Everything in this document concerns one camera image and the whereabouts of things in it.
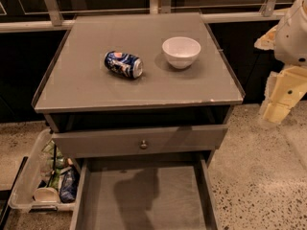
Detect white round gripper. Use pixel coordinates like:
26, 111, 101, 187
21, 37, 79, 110
254, 0, 307, 124

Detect white ceramic bowl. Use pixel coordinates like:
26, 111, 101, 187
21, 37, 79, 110
162, 36, 201, 69

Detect green snack packets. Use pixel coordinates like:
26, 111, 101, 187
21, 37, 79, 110
38, 140, 72, 190

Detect clear plastic storage bin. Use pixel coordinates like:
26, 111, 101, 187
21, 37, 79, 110
9, 129, 75, 212

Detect round metal drawer knob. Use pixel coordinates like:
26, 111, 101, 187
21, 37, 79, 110
140, 140, 148, 150

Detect blue pepsi can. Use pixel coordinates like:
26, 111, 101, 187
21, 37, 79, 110
104, 51, 143, 80

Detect white cup in bin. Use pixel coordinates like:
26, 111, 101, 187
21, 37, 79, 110
34, 187, 60, 203

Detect open grey middle drawer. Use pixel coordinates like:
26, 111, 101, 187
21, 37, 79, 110
69, 152, 222, 230

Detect grey top drawer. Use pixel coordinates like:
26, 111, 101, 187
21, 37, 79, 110
52, 125, 227, 158

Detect blue snack bag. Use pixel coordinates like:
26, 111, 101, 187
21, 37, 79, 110
59, 169, 78, 203

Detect metal railing frame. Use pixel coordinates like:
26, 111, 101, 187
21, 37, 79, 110
0, 0, 295, 34

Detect grey drawer cabinet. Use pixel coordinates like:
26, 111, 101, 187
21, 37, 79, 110
33, 13, 244, 230

